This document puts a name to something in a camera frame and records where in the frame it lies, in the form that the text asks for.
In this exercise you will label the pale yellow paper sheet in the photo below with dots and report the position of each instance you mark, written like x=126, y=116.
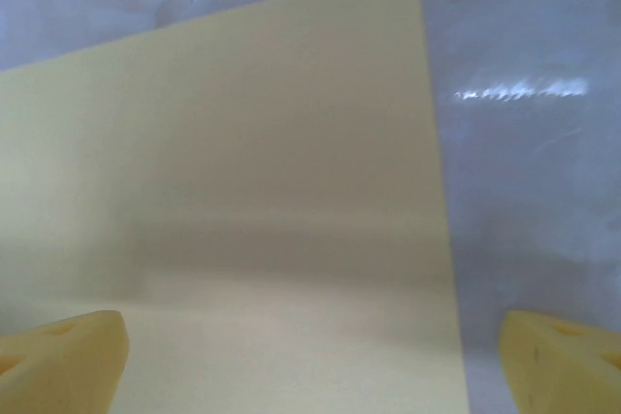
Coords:
x=242, y=191

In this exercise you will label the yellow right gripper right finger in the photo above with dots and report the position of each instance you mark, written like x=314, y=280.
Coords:
x=558, y=370

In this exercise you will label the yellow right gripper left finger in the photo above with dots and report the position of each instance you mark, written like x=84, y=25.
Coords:
x=58, y=365

